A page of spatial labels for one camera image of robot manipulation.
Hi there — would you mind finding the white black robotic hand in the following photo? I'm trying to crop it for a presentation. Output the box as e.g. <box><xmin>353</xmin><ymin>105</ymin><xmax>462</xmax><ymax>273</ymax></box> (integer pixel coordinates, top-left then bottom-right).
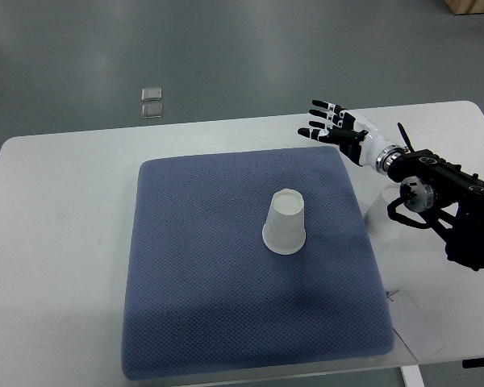
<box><xmin>298</xmin><ymin>100</ymin><xmax>400</xmax><ymax>175</ymax></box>

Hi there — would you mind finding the white paper cup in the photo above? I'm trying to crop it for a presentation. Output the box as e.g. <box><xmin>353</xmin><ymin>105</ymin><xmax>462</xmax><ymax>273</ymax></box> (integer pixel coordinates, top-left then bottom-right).
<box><xmin>363</xmin><ymin>184</ymin><xmax>402</xmax><ymax>242</ymax></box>
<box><xmin>261</xmin><ymin>189</ymin><xmax>306</xmax><ymax>256</ymax></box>

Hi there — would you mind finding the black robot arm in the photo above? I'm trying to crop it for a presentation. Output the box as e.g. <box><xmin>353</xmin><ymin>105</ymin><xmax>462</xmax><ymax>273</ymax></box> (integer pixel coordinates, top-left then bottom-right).
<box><xmin>386</xmin><ymin>124</ymin><xmax>484</xmax><ymax>271</ymax></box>

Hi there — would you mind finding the white paper cup on cushion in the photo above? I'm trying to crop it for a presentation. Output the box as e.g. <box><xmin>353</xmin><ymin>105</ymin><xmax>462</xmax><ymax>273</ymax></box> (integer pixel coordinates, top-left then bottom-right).
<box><xmin>261</xmin><ymin>189</ymin><xmax>306</xmax><ymax>256</ymax></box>

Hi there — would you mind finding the wooden furniture corner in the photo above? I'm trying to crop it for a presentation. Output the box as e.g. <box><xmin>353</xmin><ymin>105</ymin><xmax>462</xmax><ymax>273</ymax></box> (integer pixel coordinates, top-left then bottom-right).
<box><xmin>444</xmin><ymin>0</ymin><xmax>484</xmax><ymax>15</ymax></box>

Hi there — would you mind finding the white paper tag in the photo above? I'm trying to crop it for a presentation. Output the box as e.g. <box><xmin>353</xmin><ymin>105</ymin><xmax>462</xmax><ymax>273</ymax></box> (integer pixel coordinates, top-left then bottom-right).
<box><xmin>387</xmin><ymin>290</ymin><xmax>444</xmax><ymax>361</ymax></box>

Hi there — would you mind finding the upper metal floor plate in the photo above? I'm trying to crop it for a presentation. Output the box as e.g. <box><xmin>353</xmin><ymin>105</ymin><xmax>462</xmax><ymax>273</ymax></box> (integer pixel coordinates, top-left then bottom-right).
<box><xmin>141</xmin><ymin>86</ymin><xmax>162</xmax><ymax>102</ymax></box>

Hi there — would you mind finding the blue grey textured cushion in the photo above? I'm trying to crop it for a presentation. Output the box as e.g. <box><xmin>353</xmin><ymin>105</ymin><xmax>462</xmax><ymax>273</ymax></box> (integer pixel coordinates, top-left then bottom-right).
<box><xmin>122</xmin><ymin>147</ymin><xmax>394</xmax><ymax>381</ymax></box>

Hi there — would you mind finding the white table leg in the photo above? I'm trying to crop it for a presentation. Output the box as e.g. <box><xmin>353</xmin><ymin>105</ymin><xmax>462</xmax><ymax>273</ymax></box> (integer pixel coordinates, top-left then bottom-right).
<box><xmin>400</xmin><ymin>365</ymin><xmax>425</xmax><ymax>387</ymax></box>

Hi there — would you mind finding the black table control panel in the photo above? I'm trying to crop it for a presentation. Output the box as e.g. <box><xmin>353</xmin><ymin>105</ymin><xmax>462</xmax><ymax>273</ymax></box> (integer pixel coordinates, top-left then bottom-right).
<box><xmin>461</xmin><ymin>357</ymin><xmax>484</xmax><ymax>369</ymax></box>

